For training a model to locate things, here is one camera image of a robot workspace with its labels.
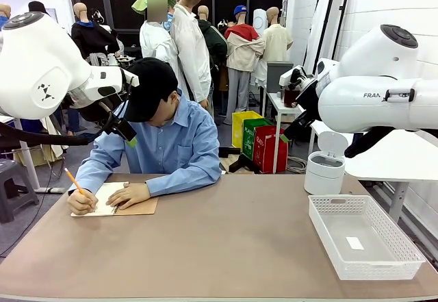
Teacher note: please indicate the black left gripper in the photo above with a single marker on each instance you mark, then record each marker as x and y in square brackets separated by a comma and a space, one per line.
[121, 129]

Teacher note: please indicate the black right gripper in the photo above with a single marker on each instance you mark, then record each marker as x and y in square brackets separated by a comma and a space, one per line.
[301, 124]

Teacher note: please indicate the spiral notebook with brown cover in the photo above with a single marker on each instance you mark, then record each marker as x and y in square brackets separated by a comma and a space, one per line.
[142, 207]

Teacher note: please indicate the yellow pencil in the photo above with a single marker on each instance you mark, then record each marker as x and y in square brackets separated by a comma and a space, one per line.
[73, 178]

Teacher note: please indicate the person's left forearm blue sleeve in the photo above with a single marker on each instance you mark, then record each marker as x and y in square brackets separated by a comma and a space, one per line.
[181, 180]

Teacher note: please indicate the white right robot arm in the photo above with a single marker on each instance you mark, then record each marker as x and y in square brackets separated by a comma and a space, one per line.
[359, 103]

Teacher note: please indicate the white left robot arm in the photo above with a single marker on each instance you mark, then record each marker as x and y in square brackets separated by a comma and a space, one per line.
[34, 69]

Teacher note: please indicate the person's right forearm blue sleeve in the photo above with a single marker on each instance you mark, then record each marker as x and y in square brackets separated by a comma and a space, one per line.
[92, 173]

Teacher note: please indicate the person's left hand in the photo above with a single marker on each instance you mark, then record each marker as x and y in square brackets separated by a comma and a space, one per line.
[131, 194]

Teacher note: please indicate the person's right hand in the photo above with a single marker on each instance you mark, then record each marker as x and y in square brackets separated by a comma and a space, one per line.
[80, 204]

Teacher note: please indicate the red recycling bin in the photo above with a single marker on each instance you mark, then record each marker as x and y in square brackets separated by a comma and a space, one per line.
[270, 151]

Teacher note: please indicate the green recycling bin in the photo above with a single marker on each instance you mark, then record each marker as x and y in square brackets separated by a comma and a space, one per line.
[250, 137]

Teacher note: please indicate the person torso in blue shirt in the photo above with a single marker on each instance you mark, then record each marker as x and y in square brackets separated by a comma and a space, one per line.
[171, 144]

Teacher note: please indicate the glass jar with brown liquid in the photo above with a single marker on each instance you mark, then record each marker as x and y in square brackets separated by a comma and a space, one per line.
[291, 98]

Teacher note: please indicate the black stand base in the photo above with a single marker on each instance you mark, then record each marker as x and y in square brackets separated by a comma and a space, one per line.
[244, 163]

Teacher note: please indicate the yellow recycling bin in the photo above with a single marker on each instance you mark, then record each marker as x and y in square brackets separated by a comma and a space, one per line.
[239, 124]

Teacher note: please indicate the white trash can with lid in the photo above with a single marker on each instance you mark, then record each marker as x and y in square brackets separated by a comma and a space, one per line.
[323, 175]

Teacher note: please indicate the black baseball cap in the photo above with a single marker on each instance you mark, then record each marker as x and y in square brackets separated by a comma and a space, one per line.
[150, 86]

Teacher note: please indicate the grey cabinet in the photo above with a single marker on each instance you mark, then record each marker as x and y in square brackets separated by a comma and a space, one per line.
[277, 74]

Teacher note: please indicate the mannequin in cream shirt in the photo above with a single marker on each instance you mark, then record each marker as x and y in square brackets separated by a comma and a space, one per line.
[277, 43]

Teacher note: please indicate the mannequin with blue cap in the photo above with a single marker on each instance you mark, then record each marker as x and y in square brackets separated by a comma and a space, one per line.
[241, 52]

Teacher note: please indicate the beige cardboard box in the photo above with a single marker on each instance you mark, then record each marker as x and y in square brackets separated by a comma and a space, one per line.
[34, 154]

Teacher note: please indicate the mannequin with green hat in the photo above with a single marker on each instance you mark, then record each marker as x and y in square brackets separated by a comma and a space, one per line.
[157, 41]

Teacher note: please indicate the white desk with leg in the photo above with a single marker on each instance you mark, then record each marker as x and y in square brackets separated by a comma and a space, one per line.
[29, 165]

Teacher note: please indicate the tall mannequin in white coat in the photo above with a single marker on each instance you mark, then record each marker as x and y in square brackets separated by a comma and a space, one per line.
[191, 48]

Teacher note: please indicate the mannequin in black jacket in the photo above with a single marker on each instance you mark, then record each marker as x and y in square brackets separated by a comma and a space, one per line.
[90, 38]

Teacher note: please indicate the large white side table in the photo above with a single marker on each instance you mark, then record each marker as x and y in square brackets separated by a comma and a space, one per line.
[393, 165]

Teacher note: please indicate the mannequin in dark green jacket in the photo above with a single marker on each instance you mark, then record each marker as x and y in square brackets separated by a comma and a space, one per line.
[217, 41]

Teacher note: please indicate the white leaning panel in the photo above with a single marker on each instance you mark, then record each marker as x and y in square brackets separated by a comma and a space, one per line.
[320, 24]

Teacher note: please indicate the white oval device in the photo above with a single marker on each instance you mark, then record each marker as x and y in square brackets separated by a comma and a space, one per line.
[260, 21]

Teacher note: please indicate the grey plastic stool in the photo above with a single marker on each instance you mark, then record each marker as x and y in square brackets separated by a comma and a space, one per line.
[13, 185]

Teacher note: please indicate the white sticker inside basket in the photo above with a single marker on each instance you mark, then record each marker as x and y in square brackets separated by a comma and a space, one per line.
[354, 243]

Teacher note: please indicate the white perforated plastic basket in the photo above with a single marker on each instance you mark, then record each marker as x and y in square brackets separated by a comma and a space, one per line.
[362, 243]

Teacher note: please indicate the mannequin head with black hat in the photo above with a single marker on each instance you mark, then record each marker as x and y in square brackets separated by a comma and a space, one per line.
[37, 7]

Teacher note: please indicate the mannequin in blue top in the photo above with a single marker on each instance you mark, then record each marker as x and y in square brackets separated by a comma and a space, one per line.
[4, 12]

